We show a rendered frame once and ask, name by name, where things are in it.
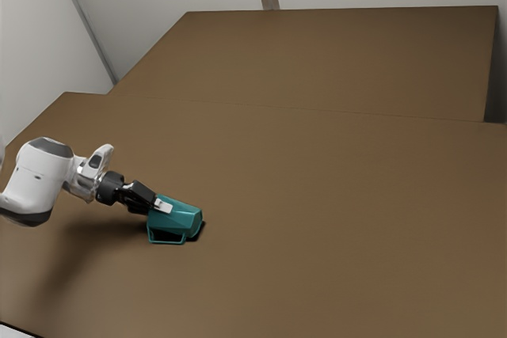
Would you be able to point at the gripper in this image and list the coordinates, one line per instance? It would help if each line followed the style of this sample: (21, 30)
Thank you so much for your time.
(111, 189)

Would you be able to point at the teal faceted mug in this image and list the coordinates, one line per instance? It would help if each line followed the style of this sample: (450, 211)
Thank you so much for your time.
(178, 219)

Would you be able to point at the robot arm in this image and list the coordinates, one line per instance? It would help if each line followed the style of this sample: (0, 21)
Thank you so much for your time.
(37, 179)

